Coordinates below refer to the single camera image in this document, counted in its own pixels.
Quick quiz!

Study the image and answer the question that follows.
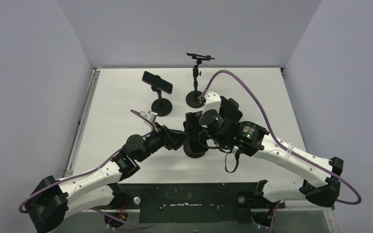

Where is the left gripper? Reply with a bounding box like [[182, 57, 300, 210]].
[[136, 122, 189, 163]]

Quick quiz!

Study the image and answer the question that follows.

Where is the black phone stand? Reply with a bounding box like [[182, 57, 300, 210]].
[[183, 141, 206, 159], [151, 86, 173, 117]]

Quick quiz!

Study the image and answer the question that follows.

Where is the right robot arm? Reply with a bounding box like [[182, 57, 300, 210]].
[[184, 109, 343, 207]]

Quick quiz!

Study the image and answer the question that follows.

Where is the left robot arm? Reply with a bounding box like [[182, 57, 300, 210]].
[[20, 123, 187, 233]]

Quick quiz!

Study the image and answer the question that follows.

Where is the tall empty phone stand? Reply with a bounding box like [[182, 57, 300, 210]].
[[186, 53, 215, 108]]

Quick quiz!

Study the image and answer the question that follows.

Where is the dark blue phone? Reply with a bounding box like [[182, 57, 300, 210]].
[[219, 96, 243, 123]]

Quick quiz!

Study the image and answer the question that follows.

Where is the magenta edged phone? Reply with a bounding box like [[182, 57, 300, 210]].
[[142, 71, 173, 94]]

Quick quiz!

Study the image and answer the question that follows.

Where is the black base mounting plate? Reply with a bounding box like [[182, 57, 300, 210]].
[[91, 183, 287, 224]]

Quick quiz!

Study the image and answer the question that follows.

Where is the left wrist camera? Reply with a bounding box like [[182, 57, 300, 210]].
[[140, 111, 158, 124]]

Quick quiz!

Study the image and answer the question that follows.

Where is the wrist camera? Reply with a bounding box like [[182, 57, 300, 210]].
[[140, 111, 158, 124], [203, 91, 221, 113]]

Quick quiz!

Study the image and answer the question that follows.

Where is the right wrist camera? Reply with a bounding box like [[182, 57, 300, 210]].
[[203, 91, 221, 113]]

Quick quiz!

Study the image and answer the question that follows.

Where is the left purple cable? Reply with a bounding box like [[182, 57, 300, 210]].
[[18, 109, 161, 214]]

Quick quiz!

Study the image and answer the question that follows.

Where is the purple cable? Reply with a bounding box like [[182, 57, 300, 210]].
[[18, 109, 161, 214], [199, 69, 362, 205]]

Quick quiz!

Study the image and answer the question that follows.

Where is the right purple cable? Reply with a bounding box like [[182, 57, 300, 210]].
[[199, 69, 362, 205]]

